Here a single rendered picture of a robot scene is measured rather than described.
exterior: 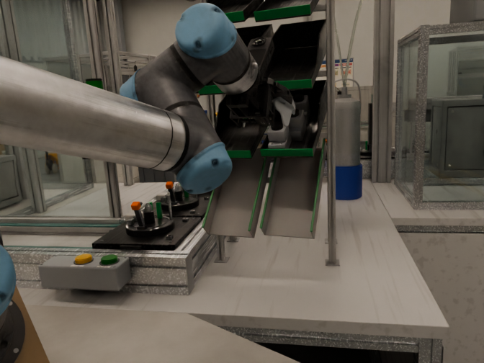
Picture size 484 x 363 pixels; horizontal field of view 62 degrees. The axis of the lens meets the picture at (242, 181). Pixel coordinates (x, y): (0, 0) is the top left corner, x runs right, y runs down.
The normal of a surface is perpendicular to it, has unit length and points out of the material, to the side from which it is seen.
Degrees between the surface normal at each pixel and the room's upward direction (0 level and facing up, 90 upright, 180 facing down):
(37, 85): 66
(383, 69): 90
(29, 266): 90
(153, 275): 90
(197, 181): 134
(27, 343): 45
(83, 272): 90
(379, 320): 0
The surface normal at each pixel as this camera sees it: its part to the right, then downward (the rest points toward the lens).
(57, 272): -0.19, 0.21
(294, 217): -0.29, -0.54
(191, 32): -0.34, -0.22
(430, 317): -0.06, -0.98
